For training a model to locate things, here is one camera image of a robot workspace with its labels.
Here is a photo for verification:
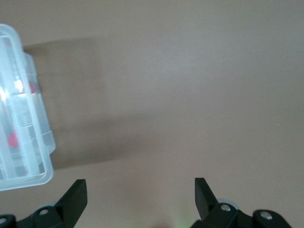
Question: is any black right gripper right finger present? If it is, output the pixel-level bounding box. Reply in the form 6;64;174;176
191;177;293;228

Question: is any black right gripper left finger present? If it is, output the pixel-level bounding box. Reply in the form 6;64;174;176
0;179;88;228

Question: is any clear plastic box lid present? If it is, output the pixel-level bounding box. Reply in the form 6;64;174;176
0;23;54;192

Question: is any clear plastic storage box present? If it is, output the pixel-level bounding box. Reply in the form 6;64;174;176
0;26;57;190

